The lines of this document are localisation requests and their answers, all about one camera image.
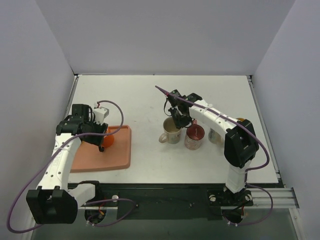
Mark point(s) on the beige patterned mug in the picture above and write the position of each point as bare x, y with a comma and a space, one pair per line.
214, 137

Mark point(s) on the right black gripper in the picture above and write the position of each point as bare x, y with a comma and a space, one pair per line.
180, 119

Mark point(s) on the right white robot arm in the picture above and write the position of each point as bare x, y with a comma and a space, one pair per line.
240, 146

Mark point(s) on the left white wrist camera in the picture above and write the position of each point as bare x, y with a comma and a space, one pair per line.
100, 113

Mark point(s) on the yellow cream mug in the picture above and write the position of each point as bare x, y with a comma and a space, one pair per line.
171, 134

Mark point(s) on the orange mug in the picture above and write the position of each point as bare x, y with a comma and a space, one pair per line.
108, 141

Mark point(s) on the pink patterned mug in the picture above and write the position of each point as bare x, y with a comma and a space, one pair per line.
194, 136

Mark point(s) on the blue patterned mug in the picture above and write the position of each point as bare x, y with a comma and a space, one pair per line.
241, 119

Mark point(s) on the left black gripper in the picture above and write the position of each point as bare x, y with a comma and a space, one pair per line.
100, 135

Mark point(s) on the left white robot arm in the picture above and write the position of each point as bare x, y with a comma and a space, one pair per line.
52, 202

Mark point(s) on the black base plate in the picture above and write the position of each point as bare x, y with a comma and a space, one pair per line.
167, 201

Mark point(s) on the pink plastic tray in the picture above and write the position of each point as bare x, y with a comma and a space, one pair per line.
117, 156

